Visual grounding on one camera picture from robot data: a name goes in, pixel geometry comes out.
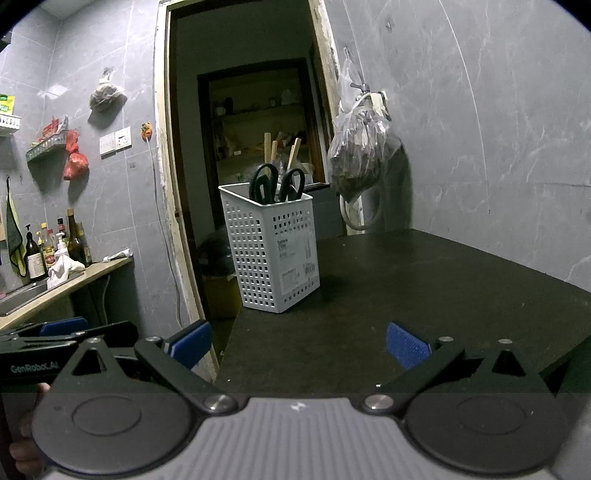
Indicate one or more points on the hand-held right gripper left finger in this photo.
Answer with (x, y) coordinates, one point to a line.
(191, 344)

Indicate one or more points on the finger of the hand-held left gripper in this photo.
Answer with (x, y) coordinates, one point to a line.
(62, 326)
(117, 332)

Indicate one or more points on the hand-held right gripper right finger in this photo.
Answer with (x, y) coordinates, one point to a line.
(406, 346)

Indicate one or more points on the white perforated plastic basket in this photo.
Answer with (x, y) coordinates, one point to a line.
(272, 258)

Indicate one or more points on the person's left hand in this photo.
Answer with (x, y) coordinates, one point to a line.
(22, 454)

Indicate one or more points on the beige kitchen counter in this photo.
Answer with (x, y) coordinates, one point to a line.
(69, 281)

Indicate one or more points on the metal sink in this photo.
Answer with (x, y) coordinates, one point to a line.
(21, 297)

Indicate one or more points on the yellow bin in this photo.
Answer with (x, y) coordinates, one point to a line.
(224, 295)

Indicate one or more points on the white cloth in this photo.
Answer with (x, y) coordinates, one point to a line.
(64, 267)

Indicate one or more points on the white tube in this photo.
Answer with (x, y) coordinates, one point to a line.
(117, 254)

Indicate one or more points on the row of bottles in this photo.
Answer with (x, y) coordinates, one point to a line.
(55, 244)

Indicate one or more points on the black trash bag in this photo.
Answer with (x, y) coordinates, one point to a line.
(217, 254)

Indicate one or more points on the green hanging towel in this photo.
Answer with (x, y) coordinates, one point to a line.
(14, 230)

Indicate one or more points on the grey cabinet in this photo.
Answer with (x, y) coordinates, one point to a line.
(328, 212)

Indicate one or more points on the red plastic bag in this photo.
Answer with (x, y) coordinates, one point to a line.
(76, 166)
(71, 141)

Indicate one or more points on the hanging plastic bag dried goods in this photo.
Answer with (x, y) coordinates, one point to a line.
(360, 157)

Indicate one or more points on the dark wooden cupboard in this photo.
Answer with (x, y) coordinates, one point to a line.
(258, 120)

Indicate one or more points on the hanging bag grey contents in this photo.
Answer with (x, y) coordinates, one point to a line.
(107, 97)

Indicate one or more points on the clear empty plastic bag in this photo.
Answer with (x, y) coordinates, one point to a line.
(346, 78)

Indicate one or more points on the cream door frame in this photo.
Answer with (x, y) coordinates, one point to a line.
(160, 161)

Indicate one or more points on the metal wall rack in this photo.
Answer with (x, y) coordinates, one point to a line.
(46, 146)

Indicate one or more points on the white wall switch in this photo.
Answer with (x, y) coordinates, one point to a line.
(115, 141)

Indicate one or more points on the orange wall hook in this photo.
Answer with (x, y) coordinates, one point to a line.
(146, 130)

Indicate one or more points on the white wall rack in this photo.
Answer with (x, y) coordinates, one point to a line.
(9, 124)

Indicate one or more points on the plastic bag hanging on wall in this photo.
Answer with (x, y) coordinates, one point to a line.
(369, 90)

